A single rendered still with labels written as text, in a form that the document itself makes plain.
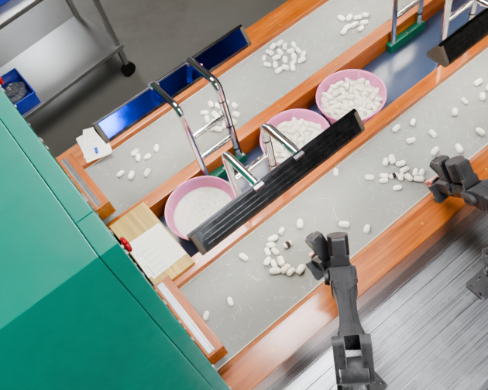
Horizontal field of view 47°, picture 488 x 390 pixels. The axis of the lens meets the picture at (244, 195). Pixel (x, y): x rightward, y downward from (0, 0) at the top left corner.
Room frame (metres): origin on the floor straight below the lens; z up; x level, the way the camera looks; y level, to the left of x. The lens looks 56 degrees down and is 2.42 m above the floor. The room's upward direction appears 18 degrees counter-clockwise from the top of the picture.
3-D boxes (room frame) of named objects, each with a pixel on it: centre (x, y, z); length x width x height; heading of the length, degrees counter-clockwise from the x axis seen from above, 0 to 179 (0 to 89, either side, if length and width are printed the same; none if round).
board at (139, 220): (1.05, 0.36, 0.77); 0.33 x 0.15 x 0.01; 23
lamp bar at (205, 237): (0.94, -0.11, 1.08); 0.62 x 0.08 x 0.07; 113
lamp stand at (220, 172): (1.39, 0.07, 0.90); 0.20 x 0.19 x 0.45; 113
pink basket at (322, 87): (1.41, -0.51, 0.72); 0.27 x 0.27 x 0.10
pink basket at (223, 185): (1.13, 0.16, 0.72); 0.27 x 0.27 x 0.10
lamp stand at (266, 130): (1.02, -0.08, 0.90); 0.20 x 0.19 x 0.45; 113
